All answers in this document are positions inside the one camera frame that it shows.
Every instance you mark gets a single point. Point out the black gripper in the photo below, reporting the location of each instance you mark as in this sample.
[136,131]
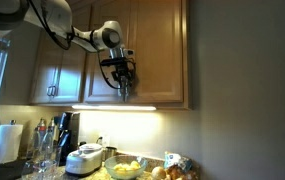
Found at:
[123,70]

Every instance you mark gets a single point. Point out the narrow wooden cabinet door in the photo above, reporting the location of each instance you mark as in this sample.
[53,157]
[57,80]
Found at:
[95,91]

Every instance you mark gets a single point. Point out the wide wooden cabinet door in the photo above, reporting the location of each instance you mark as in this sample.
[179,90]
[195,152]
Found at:
[158,50]

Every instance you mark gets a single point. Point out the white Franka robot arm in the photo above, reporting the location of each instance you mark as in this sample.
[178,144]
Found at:
[48,13]

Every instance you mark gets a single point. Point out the under-cabinet strip light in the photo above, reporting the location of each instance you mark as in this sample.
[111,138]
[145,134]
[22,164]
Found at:
[115,108]

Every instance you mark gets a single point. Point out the pale wooden cabinet door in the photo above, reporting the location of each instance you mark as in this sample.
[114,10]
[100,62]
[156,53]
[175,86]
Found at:
[70,76]
[43,66]

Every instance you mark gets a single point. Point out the steel canister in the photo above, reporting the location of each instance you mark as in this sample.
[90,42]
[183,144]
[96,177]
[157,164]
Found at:
[110,153]

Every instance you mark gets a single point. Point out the black coffee maker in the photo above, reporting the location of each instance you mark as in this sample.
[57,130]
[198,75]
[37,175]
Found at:
[70,130]

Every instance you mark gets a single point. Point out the clear glass bowl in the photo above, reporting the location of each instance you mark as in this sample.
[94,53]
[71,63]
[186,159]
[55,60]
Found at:
[110,165]

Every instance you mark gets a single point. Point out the yellow food pieces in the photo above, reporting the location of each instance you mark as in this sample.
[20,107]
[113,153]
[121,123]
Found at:
[127,166]

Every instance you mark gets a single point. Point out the dark capped bottle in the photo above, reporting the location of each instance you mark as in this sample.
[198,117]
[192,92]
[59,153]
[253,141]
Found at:
[51,124]

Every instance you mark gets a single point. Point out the white rice cooker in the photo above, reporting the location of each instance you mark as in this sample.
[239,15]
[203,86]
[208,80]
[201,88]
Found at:
[83,161]

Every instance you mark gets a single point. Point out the plastic bread bag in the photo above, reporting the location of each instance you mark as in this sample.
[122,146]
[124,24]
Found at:
[173,159]

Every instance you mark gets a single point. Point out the red capped bottle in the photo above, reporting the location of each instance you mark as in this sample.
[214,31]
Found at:
[41,126]

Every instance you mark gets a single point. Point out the round yellow onion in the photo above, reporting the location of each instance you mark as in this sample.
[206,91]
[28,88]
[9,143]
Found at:
[158,173]

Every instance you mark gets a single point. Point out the clear plastic bottle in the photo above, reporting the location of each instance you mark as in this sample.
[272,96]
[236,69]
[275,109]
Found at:
[47,143]
[35,143]

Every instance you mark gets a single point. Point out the brown baked goods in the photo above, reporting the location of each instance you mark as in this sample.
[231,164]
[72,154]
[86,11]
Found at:
[182,174]

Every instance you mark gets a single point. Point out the clear drinking glass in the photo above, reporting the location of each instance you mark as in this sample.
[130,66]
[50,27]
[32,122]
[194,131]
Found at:
[27,170]
[45,169]

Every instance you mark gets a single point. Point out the white paper towel roll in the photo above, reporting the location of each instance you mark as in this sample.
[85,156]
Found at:
[8,143]

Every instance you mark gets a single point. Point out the dark counter mat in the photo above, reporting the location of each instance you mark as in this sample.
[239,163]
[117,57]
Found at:
[5,170]

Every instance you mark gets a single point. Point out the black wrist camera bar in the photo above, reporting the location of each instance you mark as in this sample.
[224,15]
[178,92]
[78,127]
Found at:
[113,61]

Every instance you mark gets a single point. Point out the white wall outlet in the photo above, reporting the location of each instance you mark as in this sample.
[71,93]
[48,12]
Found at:
[105,140]

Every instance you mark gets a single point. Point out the wooden wall cabinet frame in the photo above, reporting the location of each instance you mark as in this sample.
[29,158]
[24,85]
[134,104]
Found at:
[186,66]

